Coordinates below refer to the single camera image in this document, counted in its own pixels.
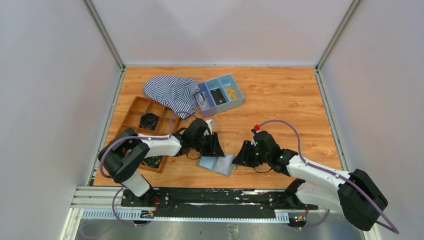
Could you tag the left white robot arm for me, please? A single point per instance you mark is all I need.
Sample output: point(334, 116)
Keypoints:
point(120, 159)

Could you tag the grey card holder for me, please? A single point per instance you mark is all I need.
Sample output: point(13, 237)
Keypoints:
point(209, 162)

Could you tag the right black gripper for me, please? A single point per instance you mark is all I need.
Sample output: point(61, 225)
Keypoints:
point(250, 153)

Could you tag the patterned card in holder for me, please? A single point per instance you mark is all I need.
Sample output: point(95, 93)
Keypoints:
point(224, 164)

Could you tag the black card in box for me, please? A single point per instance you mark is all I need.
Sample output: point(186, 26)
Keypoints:
point(218, 96)

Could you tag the blue three-compartment box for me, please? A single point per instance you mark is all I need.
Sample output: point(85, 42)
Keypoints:
point(220, 82)

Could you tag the gold card in box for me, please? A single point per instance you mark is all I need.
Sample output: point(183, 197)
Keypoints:
point(230, 91)

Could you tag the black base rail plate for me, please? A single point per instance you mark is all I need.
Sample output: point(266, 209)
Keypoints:
point(215, 203)

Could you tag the wooden compartment tray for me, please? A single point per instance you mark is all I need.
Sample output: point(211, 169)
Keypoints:
point(142, 105)

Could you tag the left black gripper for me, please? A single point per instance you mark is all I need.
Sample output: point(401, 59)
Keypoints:
point(211, 144)

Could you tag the black ribbed round part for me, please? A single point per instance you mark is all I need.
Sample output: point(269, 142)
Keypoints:
point(149, 121)

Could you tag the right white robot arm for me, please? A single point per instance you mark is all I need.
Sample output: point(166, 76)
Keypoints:
point(352, 194)

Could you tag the striped blue white cloth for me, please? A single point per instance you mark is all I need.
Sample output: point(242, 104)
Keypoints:
point(174, 92)

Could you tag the silver card in box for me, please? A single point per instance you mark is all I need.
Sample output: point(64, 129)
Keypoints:
point(202, 100)

